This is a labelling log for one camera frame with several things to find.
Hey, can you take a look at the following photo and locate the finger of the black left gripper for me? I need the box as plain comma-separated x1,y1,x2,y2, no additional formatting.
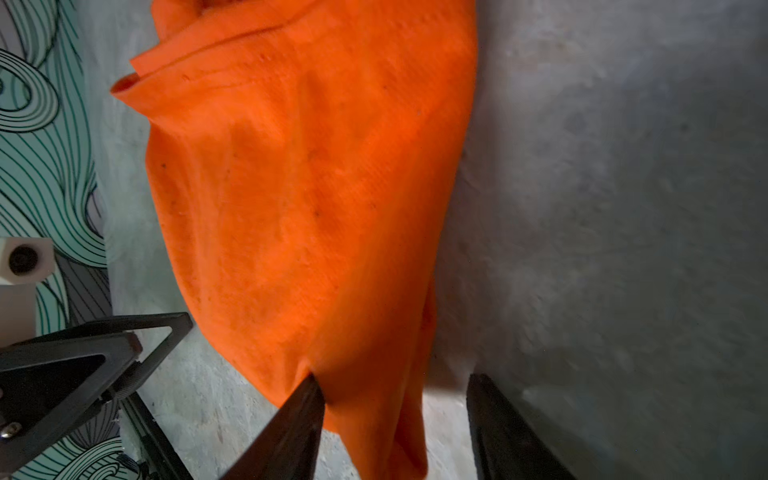
23,312,193,399
1,333,142,474

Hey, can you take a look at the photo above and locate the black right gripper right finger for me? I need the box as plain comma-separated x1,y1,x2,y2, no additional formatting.
466,373,574,480

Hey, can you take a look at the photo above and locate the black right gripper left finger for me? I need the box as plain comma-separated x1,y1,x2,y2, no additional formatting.
222,375,325,480

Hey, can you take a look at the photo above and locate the orange t-shirt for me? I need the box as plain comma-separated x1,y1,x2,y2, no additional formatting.
112,1,478,479

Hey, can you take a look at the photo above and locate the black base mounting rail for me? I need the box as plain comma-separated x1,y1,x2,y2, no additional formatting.
118,393,192,480

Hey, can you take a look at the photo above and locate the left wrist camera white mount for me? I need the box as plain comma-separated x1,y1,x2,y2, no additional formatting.
1,237,55,348

